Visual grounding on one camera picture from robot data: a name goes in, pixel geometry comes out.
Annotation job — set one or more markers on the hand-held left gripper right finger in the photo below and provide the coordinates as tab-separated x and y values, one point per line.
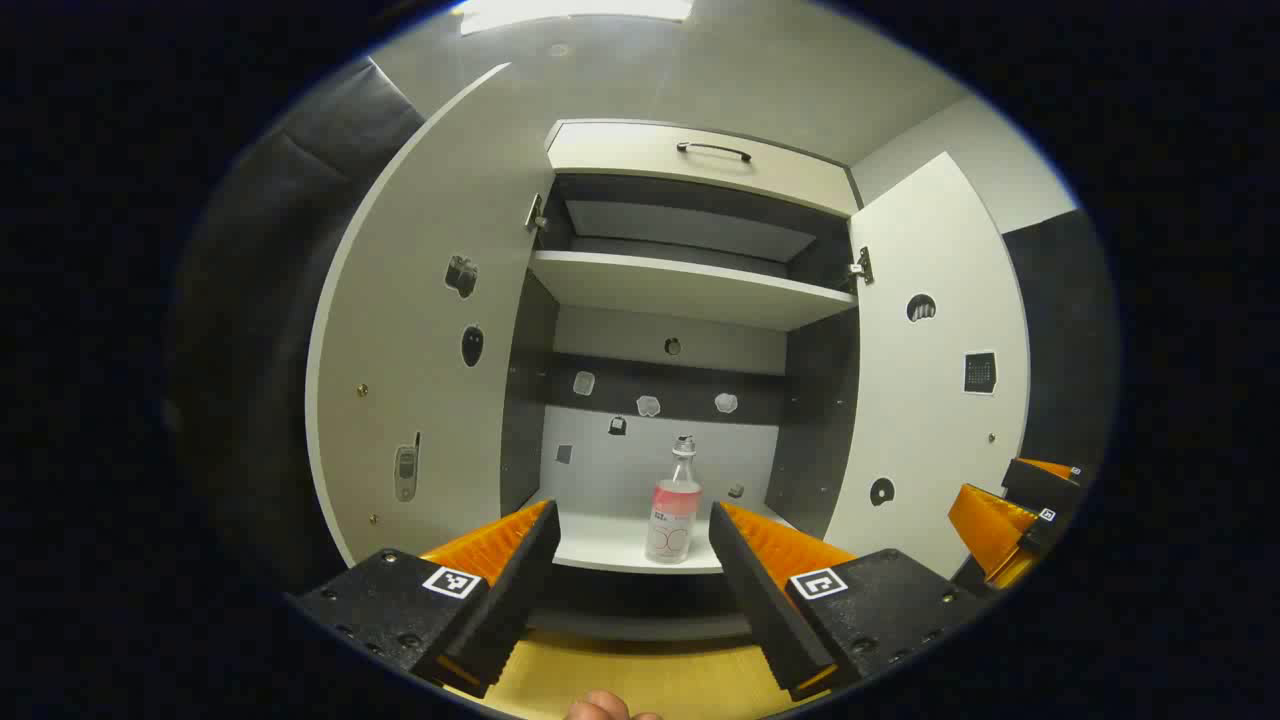
760	600

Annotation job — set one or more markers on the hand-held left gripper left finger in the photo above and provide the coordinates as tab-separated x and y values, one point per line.
515	600

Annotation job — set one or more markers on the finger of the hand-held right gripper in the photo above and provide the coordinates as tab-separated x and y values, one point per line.
1045	485
990	530

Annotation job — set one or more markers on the clear bottle with pink label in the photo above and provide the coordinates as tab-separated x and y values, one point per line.
672	520

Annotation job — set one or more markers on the white cabinet door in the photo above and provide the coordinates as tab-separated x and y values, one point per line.
920	420
400	330

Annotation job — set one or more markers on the white and grey cabinet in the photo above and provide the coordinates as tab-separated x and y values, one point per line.
815	420

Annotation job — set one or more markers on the metal door hinge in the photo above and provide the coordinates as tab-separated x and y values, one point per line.
535	213
861	267

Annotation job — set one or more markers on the white cabinet shelf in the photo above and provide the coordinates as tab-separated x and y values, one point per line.
690	290

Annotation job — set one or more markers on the white cabinet drawer front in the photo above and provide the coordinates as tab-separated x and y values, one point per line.
640	155

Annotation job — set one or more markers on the black backdrop cloth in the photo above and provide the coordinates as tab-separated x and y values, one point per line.
1065	330
250	300

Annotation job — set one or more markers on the ceiling light panel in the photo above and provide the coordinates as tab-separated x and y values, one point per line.
570	12

